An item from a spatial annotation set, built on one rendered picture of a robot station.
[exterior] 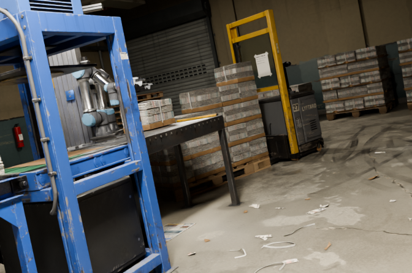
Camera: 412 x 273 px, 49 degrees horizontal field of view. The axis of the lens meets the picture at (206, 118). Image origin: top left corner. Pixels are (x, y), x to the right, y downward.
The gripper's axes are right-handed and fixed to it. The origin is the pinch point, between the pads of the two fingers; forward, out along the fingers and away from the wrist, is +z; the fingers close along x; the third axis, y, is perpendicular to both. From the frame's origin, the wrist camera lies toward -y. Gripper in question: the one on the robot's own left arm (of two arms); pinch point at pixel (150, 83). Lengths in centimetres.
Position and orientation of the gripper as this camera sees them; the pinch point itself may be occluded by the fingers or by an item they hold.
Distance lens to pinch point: 499.2
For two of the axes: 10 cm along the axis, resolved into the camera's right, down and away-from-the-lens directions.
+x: 5.0, 0.9, -8.6
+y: 1.2, 9.8, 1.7
